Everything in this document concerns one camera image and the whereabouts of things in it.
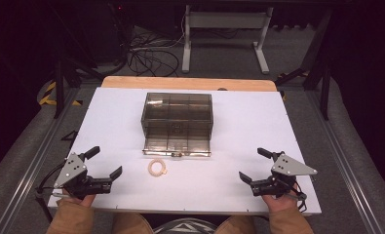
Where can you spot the white metal desk frame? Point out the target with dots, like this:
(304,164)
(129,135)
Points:
(225,20)

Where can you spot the person's leg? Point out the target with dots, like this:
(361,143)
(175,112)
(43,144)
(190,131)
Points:
(234,226)
(131,224)

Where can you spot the white table board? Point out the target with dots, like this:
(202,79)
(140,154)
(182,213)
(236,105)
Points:
(238,130)

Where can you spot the person's left leg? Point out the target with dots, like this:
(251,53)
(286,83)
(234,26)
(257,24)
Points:
(131,224)

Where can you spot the grey metal floor rail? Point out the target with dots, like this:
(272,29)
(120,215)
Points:
(339,156)
(34,162)

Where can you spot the person's left hand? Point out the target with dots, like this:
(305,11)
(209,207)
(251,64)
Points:
(83,201)

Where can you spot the yellow black hazard tape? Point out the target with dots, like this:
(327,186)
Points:
(47,97)

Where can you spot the person's right hand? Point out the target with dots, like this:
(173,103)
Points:
(279,203)

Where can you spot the person's right leg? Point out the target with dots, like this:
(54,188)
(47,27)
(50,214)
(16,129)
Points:
(234,226)

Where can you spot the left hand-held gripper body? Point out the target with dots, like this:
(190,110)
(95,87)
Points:
(72,169)

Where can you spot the wooden table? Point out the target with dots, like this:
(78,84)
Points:
(186,83)

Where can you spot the small black bracket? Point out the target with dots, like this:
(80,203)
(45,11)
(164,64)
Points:
(70,136)

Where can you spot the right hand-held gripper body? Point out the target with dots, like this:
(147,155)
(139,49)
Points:
(286,169)

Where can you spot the smoky clear drawer box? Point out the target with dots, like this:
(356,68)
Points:
(177,110)

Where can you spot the black metal stand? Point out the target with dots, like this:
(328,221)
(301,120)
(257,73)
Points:
(59,84)
(323,81)

